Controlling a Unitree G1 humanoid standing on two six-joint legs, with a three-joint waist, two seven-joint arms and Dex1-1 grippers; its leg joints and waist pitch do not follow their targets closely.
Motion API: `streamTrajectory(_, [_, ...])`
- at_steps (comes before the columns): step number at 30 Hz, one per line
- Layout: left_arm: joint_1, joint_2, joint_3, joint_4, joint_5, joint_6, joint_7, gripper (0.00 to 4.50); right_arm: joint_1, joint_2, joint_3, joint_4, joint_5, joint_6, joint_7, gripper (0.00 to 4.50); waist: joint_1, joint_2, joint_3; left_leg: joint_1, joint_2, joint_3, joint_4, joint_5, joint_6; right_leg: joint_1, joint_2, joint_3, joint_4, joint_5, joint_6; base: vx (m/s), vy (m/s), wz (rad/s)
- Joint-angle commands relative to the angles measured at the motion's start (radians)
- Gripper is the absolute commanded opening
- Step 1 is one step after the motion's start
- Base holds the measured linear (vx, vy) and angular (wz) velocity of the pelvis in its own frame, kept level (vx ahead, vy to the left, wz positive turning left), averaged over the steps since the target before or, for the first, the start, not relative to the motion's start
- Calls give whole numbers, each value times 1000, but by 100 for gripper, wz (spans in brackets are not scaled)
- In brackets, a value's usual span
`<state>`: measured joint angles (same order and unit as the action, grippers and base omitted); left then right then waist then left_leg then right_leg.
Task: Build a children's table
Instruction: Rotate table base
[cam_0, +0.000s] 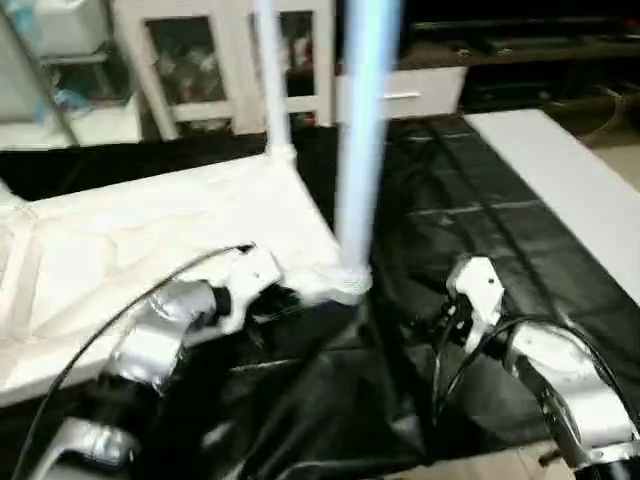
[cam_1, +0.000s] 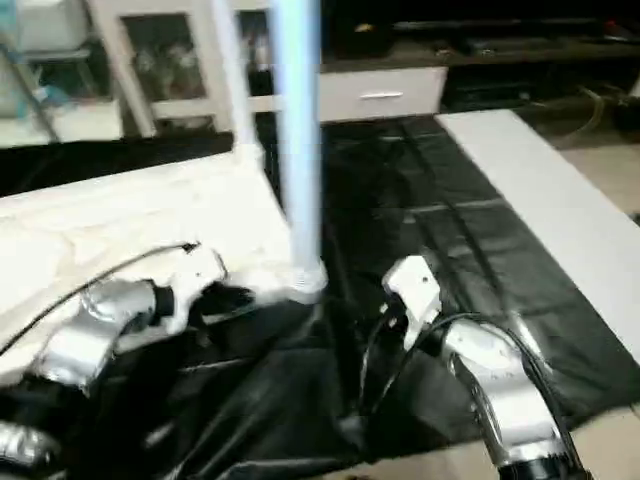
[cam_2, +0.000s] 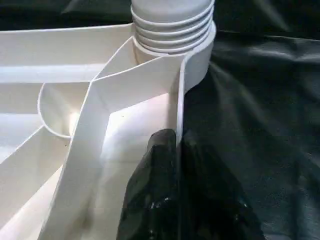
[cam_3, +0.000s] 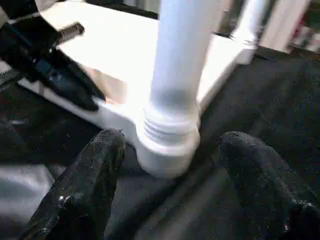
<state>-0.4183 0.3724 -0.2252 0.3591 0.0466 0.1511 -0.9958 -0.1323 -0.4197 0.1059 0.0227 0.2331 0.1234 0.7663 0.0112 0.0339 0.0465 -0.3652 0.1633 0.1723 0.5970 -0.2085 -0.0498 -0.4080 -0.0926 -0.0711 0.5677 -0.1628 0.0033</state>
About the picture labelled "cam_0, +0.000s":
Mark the light blue plastic stool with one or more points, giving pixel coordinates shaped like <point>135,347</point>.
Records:
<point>65,100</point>

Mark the white plastic table top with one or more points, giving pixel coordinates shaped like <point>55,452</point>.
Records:
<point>125,240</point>

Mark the white side table board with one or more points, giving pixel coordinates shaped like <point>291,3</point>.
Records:
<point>565,175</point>

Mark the white drawer unit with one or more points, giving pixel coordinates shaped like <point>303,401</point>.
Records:
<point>430,92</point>

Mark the black shiny table mat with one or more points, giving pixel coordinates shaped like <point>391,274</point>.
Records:
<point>475,225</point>

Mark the white glass door cabinet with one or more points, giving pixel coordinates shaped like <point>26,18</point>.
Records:
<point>230,105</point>

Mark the glass tank metal frame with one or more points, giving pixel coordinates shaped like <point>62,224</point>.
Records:
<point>95,75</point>

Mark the white plastic storage box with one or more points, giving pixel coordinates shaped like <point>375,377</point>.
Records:
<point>70,25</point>

